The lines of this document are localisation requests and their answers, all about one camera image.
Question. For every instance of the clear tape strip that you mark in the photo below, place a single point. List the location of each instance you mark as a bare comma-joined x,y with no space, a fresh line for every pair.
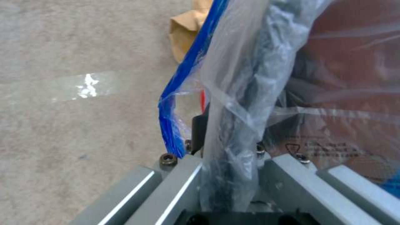
84,86

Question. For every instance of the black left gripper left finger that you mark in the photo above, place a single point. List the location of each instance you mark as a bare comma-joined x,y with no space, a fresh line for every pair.
147,192

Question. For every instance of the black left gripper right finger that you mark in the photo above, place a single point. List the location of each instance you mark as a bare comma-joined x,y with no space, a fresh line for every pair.
312,187

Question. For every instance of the dark trash bin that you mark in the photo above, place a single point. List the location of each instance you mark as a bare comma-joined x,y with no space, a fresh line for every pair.
265,70

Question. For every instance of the crumpled brown paper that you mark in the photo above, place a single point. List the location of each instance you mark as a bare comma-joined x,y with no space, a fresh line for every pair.
182,30

